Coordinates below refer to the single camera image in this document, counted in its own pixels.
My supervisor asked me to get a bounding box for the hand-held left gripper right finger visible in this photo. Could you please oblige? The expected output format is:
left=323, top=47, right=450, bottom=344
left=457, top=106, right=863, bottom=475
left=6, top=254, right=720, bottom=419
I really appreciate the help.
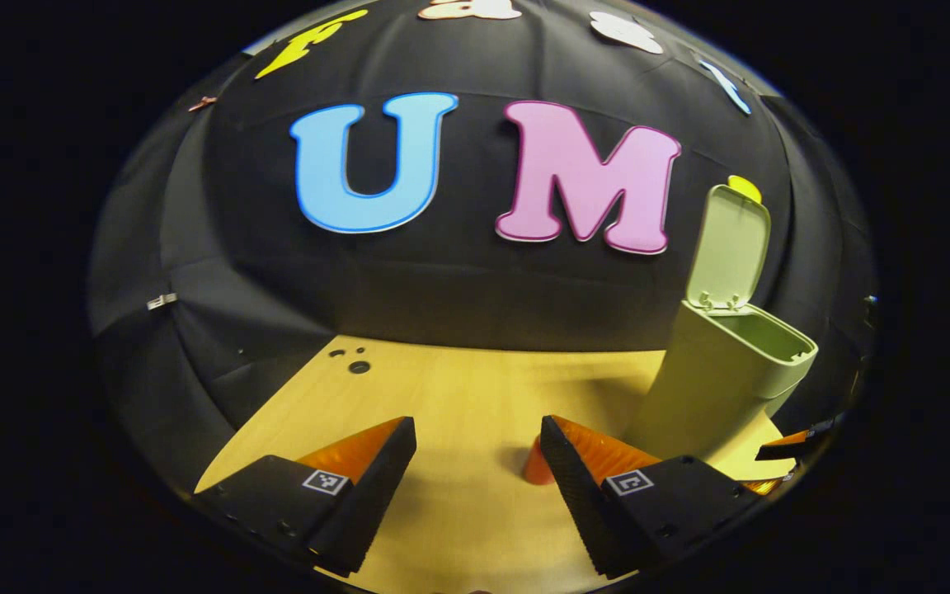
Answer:
left=538, top=415, right=764, bottom=581

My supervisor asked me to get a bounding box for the orange pop can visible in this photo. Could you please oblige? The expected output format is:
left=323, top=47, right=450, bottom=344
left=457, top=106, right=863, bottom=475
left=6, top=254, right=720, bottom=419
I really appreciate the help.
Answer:
left=522, top=436, right=558, bottom=486

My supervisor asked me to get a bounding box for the white desktop garbage bin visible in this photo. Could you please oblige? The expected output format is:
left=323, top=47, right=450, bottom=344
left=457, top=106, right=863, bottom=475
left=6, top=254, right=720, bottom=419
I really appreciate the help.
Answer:
left=623, top=184, right=819, bottom=460

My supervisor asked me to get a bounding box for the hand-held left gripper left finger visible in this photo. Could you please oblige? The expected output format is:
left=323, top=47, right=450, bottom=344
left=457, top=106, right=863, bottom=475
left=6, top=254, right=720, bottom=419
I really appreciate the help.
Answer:
left=195, top=417, right=418, bottom=578

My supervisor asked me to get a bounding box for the black backdrop cloth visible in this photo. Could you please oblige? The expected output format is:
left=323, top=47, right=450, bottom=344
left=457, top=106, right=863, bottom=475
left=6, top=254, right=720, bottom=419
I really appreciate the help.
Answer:
left=87, top=0, right=880, bottom=488

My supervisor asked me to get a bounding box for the wooden desktop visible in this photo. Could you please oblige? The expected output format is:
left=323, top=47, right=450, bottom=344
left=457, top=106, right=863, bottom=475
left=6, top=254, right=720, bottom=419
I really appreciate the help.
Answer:
left=195, top=334, right=797, bottom=594

